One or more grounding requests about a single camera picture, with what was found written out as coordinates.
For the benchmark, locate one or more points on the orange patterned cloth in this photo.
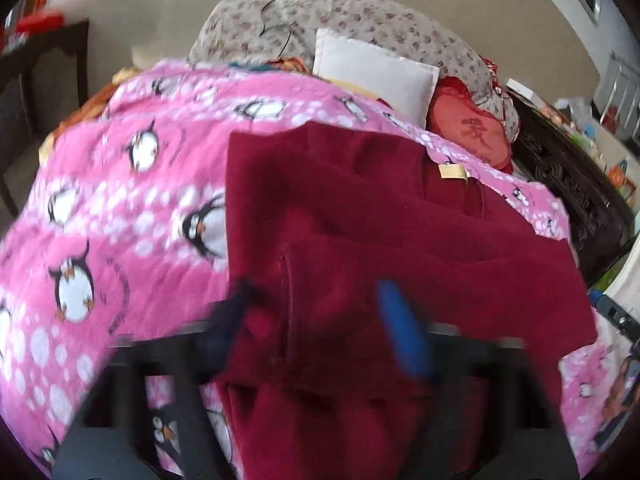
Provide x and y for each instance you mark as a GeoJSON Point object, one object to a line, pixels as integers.
{"type": "Point", "coordinates": [80, 110]}

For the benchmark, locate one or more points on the floral quilt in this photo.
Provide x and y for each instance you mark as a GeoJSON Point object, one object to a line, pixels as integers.
{"type": "Point", "coordinates": [350, 20]}

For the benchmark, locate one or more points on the dark wooden table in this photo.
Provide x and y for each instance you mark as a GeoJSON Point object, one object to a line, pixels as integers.
{"type": "Point", "coordinates": [35, 75]}

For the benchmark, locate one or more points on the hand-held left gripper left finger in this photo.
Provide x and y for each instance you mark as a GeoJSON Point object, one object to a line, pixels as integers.
{"type": "Point", "coordinates": [226, 321]}

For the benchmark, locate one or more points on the white pillow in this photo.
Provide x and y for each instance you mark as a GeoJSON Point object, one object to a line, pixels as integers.
{"type": "Point", "coordinates": [375, 72]}

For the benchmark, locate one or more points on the red embroidered cushion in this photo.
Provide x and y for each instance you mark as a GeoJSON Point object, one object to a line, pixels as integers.
{"type": "Point", "coordinates": [470, 127]}

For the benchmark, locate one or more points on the dark red sweater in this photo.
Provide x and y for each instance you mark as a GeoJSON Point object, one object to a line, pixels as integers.
{"type": "Point", "coordinates": [380, 240]}

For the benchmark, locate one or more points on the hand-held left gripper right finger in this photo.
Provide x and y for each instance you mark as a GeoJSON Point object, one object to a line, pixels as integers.
{"type": "Point", "coordinates": [404, 327]}

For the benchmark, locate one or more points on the pink penguin print blanket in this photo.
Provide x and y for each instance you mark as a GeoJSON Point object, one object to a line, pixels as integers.
{"type": "Point", "coordinates": [130, 220]}

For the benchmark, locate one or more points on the red box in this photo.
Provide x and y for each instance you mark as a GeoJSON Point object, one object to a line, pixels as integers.
{"type": "Point", "coordinates": [37, 22]}

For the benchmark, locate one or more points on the dark carved wooden headboard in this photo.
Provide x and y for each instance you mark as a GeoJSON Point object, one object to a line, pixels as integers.
{"type": "Point", "coordinates": [570, 180]}

